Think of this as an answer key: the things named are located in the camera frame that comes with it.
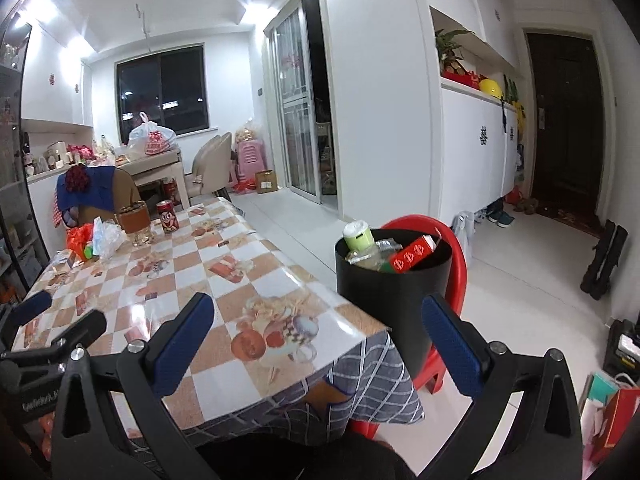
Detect blue cloth on chair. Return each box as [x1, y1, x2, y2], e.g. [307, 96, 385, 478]
[55, 165, 115, 212]

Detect white shoe cabinet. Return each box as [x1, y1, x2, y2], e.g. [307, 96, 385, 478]
[429, 4, 519, 229]

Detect brown chair with clothes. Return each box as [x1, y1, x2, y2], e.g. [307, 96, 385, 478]
[52, 164, 140, 229]

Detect potted green plant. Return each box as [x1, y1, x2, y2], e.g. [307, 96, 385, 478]
[435, 28, 474, 76]

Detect clear plastic bag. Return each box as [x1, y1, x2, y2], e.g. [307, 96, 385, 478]
[92, 217, 127, 261]

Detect orange plastic bag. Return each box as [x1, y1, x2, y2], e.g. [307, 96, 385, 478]
[66, 223, 93, 262]

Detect pink plastic stool stack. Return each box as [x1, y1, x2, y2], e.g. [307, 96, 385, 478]
[236, 140, 266, 182]

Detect dark entrance door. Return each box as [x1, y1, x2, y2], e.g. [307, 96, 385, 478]
[527, 32, 605, 224]

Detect red cartoon drink can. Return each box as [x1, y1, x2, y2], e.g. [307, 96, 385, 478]
[156, 200, 179, 233]

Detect beige dining table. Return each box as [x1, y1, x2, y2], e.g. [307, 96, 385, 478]
[119, 148, 191, 210]

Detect blue sneakers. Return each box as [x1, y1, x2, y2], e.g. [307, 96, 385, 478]
[487, 209, 514, 229]

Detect checkered plaid tablecloth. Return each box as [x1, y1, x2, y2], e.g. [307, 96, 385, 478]
[163, 326, 424, 445]

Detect beige dining chair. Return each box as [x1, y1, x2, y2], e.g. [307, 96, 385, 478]
[186, 131, 232, 198]

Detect white shopping bag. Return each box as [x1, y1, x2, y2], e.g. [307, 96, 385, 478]
[125, 112, 178, 160]

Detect glass display cabinet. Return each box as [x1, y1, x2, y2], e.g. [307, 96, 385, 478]
[0, 14, 48, 304]

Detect yellow helmet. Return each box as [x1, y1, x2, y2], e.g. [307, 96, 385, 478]
[478, 78, 503, 100]

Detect black boots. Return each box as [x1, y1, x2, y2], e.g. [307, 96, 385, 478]
[580, 220, 628, 300]

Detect red cardboard box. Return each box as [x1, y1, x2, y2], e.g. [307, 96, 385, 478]
[390, 234, 438, 274]

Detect white plastic bag on floor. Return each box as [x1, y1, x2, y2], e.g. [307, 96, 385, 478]
[451, 211, 475, 266]

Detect small cardboard box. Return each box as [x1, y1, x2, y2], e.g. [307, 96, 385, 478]
[255, 170, 279, 194]

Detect dark red flower bunch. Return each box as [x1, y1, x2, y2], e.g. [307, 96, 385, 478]
[64, 164, 91, 193]

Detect sliding glass door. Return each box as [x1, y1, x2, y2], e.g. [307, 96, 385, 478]
[267, 0, 338, 210]

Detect brown glass cup with straw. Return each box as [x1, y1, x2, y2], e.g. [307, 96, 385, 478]
[116, 200, 152, 246]

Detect dark window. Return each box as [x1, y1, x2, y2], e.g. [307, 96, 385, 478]
[116, 46, 209, 144]

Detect green plastic bottle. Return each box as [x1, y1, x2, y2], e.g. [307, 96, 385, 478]
[343, 220, 383, 271]

